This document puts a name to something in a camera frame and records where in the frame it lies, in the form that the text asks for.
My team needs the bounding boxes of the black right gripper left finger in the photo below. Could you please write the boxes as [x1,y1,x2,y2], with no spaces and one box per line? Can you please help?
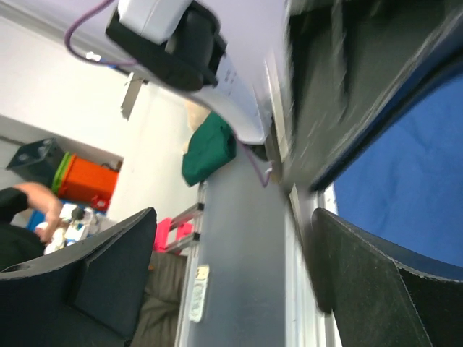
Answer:
[1,207,156,346]

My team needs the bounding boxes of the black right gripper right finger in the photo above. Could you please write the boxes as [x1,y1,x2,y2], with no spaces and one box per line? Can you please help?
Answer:
[310,208,462,346]

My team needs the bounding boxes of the blue surgical cloth wrap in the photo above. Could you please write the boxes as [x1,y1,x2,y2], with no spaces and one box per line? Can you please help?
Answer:
[334,77,462,266]

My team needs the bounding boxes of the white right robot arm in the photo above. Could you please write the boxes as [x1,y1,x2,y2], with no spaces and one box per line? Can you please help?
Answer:
[106,1,462,346]

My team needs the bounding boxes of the pink object in background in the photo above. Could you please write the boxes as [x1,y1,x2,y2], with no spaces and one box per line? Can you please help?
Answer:
[153,217,200,255]

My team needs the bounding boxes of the orange storage crate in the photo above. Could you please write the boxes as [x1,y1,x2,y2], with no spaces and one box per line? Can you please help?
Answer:
[52,153,119,212]

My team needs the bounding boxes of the aluminium step ladder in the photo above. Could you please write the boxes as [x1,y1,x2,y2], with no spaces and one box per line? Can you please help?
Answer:
[166,182,207,346]

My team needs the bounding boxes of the black storage crate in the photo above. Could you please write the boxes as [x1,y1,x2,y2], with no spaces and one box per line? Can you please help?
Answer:
[6,138,64,186]

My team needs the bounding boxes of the green cloth bundle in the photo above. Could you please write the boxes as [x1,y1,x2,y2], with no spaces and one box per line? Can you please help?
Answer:
[182,112,237,187]

